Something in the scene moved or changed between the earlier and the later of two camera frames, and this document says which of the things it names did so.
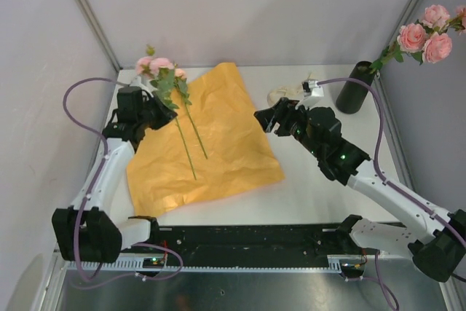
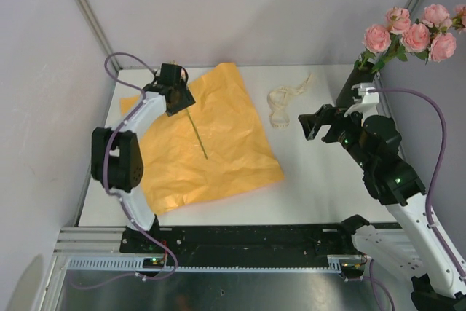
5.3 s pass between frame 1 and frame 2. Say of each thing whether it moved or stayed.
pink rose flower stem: moved
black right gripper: moved
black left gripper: moved
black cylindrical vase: stayed
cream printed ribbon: stayed
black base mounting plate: stayed
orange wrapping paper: stayed
